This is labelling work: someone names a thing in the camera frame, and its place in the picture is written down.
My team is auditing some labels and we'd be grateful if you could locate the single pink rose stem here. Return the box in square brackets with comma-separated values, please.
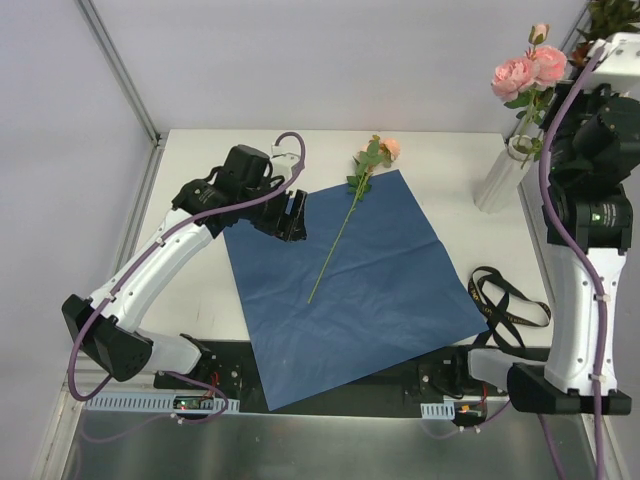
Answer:
[491, 45, 567, 162]

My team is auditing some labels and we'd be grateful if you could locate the orange brown flower stem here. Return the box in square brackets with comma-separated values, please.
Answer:
[569, 0, 640, 66]

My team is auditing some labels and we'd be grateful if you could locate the blue wrapping paper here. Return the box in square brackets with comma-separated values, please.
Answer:
[224, 171, 486, 409]

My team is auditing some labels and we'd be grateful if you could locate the pink artificial flower bunch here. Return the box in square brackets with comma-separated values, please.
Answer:
[307, 134, 401, 304]

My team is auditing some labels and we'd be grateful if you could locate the black ribbon gold lettering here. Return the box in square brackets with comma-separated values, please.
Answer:
[467, 266, 552, 358]

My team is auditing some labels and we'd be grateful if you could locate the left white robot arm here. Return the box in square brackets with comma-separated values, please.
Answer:
[61, 144, 306, 389]

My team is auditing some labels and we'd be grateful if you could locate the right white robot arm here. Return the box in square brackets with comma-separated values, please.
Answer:
[450, 83, 639, 416]

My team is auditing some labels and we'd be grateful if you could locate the white ribbed vase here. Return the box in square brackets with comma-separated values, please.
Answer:
[474, 135, 540, 214]

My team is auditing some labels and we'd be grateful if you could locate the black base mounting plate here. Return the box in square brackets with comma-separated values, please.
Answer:
[94, 335, 572, 419]

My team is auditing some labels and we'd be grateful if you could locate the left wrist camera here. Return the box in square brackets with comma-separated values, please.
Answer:
[270, 145, 304, 183]

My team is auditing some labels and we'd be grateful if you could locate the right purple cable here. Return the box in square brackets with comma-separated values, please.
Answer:
[424, 47, 614, 480]

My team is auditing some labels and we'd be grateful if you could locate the left white cable duct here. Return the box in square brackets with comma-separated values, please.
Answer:
[85, 393, 240, 415]

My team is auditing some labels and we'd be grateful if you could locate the white cable duct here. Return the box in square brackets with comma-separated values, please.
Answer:
[420, 401, 456, 421]
[85, 393, 240, 415]

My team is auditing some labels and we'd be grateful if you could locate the right white cable duct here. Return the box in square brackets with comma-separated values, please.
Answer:
[420, 401, 456, 421]

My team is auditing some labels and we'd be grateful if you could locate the aluminium front rail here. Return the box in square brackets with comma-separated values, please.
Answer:
[62, 350, 604, 401]

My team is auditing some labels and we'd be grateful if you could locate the left aluminium frame post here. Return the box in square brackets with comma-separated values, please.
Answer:
[74, 0, 162, 146]

